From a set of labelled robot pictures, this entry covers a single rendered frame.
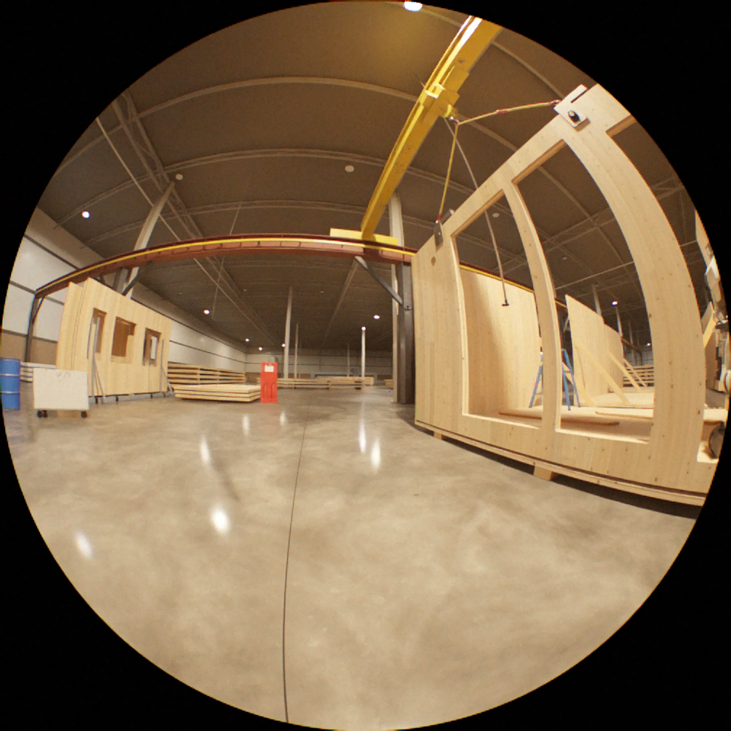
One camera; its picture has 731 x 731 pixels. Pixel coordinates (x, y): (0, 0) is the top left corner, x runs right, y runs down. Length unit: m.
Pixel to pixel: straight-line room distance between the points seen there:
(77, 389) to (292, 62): 10.63
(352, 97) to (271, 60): 3.49
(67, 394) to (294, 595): 4.45
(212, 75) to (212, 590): 11.93
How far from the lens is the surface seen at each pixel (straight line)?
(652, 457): 1.73
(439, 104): 5.23
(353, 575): 1.05
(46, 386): 4.85
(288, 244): 8.60
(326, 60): 10.32
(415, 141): 6.09
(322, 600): 0.97
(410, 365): 7.90
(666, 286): 1.73
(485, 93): 11.22
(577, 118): 2.58
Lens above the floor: 0.79
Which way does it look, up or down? 4 degrees up
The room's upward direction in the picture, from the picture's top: straight up
